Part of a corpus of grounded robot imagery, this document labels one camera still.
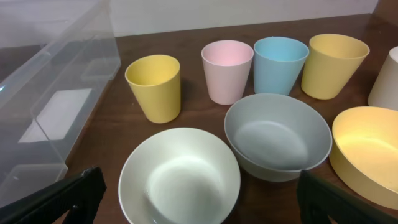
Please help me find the yellow cup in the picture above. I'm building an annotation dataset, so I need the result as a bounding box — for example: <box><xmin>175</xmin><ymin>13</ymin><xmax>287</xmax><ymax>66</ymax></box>
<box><xmin>301</xmin><ymin>34</ymin><xmax>370</xmax><ymax>100</ymax></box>
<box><xmin>125</xmin><ymin>55</ymin><xmax>182</xmax><ymax>124</ymax></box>

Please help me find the yellow cup right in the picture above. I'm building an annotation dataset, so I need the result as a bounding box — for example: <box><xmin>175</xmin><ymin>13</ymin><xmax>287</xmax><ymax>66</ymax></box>
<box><xmin>301</xmin><ymin>34</ymin><xmax>370</xmax><ymax>100</ymax></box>

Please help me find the clear plastic storage container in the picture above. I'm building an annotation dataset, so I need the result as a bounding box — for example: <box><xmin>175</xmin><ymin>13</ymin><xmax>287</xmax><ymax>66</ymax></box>
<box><xmin>1</xmin><ymin>1</ymin><xmax>121</xmax><ymax>206</ymax></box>

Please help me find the yellow bowl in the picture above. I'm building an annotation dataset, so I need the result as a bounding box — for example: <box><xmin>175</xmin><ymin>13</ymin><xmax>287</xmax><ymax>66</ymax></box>
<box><xmin>329</xmin><ymin>106</ymin><xmax>397</xmax><ymax>210</ymax></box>

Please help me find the cream white cup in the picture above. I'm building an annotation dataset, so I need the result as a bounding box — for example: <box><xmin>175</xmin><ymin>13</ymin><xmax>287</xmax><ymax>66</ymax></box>
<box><xmin>368</xmin><ymin>47</ymin><xmax>398</xmax><ymax>111</ymax></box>

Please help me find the white label in container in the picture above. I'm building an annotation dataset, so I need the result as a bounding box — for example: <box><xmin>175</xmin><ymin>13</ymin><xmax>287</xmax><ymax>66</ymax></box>
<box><xmin>18</xmin><ymin>88</ymin><xmax>91</xmax><ymax>143</ymax></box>

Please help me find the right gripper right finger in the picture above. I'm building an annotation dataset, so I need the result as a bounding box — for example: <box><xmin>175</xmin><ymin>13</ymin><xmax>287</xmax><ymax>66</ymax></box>
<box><xmin>297</xmin><ymin>170</ymin><xmax>397</xmax><ymax>224</ymax></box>

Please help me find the pink cup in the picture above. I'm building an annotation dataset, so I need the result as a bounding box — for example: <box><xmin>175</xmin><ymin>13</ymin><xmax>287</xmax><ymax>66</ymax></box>
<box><xmin>201</xmin><ymin>40</ymin><xmax>254</xmax><ymax>105</ymax></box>

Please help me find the yellow cup left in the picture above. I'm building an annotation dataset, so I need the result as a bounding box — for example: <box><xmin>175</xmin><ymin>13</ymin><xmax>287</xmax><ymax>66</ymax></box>
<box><xmin>125</xmin><ymin>55</ymin><xmax>182</xmax><ymax>124</ymax></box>

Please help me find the light blue cup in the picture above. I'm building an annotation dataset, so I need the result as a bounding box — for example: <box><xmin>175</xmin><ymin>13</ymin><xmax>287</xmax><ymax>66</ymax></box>
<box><xmin>254</xmin><ymin>37</ymin><xmax>309</xmax><ymax>95</ymax></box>

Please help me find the white bowl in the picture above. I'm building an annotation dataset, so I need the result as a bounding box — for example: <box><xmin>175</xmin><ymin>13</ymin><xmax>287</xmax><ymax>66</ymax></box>
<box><xmin>118</xmin><ymin>128</ymin><xmax>241</xmax><ymax>224</ymax></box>

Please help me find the grey bowl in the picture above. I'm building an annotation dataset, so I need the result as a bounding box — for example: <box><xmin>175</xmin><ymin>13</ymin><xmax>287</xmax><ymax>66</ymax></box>
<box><xmin>224</xmin><ymin>93</ymin><xmax>333</xmax><ymax>182</ymax></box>

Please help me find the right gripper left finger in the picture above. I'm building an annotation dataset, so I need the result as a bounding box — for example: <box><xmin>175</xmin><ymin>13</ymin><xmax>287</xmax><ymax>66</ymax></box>
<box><xmin>1</xmin><ymin>166</ymin><xmax>106</xmax><ymax>224</ymax></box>

